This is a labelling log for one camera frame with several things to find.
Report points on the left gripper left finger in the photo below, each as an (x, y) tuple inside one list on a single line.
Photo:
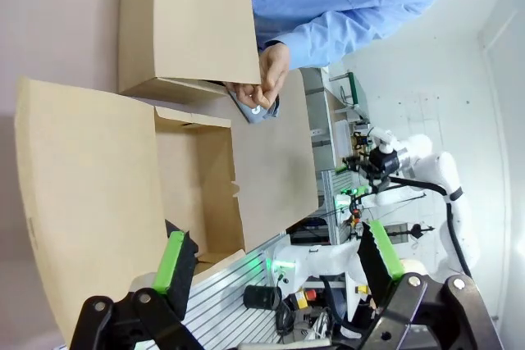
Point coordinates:
[(172, 268)]

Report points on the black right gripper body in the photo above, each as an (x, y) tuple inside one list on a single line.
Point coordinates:
[(384, 163)]

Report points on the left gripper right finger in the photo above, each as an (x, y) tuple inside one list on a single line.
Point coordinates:
[(381, 260)]

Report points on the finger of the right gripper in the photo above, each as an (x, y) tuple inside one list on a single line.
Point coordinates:
[(363, 190), (354, 167)]

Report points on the grey campus pencil case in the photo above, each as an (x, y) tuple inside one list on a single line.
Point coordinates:
[(250, 111)]

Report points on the brown cardboard box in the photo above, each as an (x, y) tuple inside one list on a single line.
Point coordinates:
[(184, 18), (102, 161)]

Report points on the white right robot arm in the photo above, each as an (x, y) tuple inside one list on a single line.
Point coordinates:
[(443, 169)]

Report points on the person's left forearm blue sleeve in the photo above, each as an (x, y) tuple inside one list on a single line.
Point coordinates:
[(320, 42)]

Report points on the person's left hand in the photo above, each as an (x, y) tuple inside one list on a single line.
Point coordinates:
[(275, 67)]

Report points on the aluminium extrusion rack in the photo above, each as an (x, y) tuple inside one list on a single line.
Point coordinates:
[(336, 206)]

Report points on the yellow emergency stop button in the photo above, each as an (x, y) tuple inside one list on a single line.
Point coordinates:
[(304, 298)]

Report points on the black cylindrical cup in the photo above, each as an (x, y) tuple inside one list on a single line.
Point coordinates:
[(262, 296)]

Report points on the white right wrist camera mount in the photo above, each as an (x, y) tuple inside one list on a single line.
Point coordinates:
[(383, 139)]

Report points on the aluminium profile base plate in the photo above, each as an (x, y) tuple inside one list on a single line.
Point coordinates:
[(229, 296)]

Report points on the green metal frame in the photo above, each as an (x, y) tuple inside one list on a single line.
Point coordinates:
[(357, 92)]

